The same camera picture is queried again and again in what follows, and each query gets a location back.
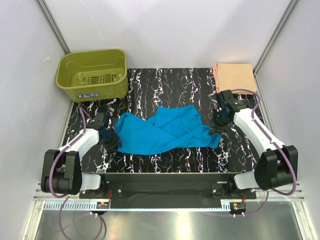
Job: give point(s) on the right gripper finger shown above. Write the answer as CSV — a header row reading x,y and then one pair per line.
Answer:
x,y
211,131
221,129

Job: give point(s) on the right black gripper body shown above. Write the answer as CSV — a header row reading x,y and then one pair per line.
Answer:
x,y
218,119

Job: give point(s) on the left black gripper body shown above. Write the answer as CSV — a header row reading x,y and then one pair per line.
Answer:
x,y
111,140

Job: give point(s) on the blue t shirt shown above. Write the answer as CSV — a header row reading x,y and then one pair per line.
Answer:
x,y
168,129

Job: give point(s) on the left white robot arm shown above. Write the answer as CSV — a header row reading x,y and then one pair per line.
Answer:
x,y
62,172

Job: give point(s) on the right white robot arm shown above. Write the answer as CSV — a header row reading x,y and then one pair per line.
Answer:
x,y
277,167

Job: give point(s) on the folded peach t shirt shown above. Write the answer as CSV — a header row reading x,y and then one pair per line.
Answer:
x,y
231,76

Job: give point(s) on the black marbled table mat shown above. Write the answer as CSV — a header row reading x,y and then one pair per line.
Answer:
x,y
148,89

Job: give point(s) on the olive green plastic basket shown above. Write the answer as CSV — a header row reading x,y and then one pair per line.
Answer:
x,y
93,75

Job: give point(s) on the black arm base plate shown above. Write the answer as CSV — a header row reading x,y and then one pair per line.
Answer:
x,y
169,183

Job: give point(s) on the aluminium frame rail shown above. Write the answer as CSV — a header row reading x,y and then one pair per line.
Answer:
x,y
123,191

